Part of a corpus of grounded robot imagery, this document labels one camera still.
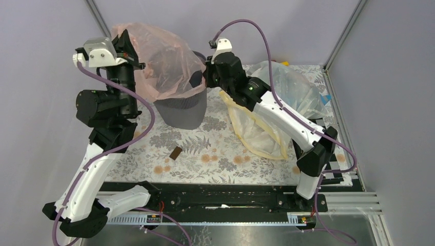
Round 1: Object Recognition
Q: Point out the pink plastic trash bag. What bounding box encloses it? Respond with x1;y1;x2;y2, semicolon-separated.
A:
111;23;206;102

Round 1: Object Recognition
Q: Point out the grey mesh trash bin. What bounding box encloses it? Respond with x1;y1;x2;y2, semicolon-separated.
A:
148;50;207;130

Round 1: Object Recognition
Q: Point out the clear yellow-rimmed plastic bag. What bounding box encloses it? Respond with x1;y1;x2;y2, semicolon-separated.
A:
219;63;327;160

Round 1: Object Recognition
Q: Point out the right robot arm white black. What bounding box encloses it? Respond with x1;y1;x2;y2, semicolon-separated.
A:
203;52;338;211

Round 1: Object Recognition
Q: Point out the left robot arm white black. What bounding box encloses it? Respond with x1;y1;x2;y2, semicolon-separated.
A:
43;30;159;238

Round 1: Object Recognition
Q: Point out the floral patterned table mat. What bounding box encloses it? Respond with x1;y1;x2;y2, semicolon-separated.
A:
106;88;300;185

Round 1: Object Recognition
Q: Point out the small brown card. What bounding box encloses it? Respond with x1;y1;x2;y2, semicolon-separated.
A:
169;147;183;160

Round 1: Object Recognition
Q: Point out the blue paper piece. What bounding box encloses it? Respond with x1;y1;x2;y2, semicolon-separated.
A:
320;95;331;106

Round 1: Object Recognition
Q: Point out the black white checkerboard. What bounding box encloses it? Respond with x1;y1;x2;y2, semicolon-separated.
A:
292;118;352;187

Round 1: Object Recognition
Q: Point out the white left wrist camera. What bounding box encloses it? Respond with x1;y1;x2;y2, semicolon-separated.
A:
72;37;127;68

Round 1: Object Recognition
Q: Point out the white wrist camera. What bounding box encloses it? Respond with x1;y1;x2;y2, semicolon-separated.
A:
209;37;232;64
72;37;127;68

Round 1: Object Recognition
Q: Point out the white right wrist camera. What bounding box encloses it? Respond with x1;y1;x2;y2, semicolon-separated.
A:
209;37;232;64

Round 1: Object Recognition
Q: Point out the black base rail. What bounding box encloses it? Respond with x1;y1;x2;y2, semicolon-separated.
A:
93;181;364;225

